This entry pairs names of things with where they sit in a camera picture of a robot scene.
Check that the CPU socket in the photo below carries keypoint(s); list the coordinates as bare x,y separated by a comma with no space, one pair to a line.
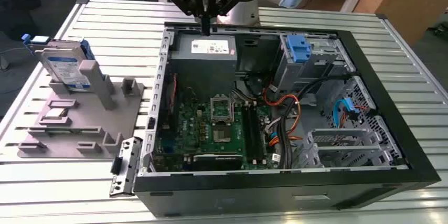
222,134

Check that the green motherboard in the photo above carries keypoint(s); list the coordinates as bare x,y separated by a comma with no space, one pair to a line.
188,129

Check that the black graphics card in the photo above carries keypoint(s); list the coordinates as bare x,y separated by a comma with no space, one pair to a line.
216,162

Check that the blue drive cage latch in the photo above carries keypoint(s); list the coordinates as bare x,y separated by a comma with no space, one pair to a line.
298,51

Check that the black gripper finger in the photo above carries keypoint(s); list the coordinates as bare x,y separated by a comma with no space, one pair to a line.
181,1
226,5

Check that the grey parts rack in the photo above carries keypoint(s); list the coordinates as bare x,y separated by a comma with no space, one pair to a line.
90,119

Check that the grey metal slot bracket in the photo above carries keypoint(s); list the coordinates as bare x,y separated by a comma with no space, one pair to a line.
126,166

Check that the metal optical drive cage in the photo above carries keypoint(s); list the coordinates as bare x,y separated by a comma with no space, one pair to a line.
314,72

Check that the black open PC case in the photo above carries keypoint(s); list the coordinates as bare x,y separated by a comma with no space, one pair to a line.
244,197

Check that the grey power supply unit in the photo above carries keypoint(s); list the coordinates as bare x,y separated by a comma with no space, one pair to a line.
202,77

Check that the metal disk bay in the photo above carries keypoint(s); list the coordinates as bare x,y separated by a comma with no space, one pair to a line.
346,149

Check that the hard disk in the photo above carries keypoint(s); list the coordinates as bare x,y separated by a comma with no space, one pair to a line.
64,69

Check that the black RAM slot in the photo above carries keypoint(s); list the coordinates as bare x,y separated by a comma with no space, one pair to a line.
248,132
257,132

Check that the silver CPU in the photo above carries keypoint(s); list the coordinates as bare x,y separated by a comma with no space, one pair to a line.
56,113

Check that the black office chair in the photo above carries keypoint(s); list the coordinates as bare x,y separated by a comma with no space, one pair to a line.
17,11

